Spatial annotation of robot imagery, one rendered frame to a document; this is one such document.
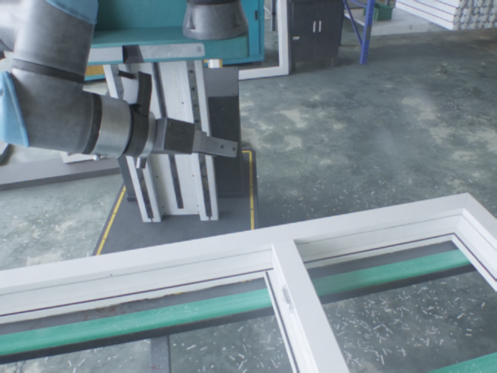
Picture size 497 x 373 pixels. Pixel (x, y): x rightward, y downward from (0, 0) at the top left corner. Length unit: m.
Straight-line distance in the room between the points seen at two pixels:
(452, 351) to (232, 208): 1.10
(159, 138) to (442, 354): 1.50
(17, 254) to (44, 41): 1.93
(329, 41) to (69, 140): 3.87
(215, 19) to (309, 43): 3.15
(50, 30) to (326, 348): 0.56
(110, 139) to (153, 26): 0.77
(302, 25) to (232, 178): 2.63
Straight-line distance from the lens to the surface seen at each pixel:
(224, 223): 1.69
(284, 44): 4.07
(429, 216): 0.86
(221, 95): 1.55
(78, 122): 0.54
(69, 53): 0.54
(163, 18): 1.28
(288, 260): 0.70
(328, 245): 0.78
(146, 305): 0.77
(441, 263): 0.86
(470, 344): 1.88
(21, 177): 2.93
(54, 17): 0.54
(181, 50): 1.13
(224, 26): 1.09
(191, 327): 0.74
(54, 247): 2.32
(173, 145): 0.57
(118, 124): 0.56
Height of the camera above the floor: 1.45
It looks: 37 degrees down
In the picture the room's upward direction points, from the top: 2 degrees counter-clockwise
